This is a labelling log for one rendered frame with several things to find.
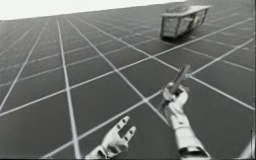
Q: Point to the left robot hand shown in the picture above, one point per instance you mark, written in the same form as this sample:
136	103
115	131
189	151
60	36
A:
115	141

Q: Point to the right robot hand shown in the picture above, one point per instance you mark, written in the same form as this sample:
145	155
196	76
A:
176	100

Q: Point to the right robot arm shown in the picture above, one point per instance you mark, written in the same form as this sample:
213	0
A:
185	136

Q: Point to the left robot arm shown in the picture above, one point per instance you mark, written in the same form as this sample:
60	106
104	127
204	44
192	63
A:
96	153

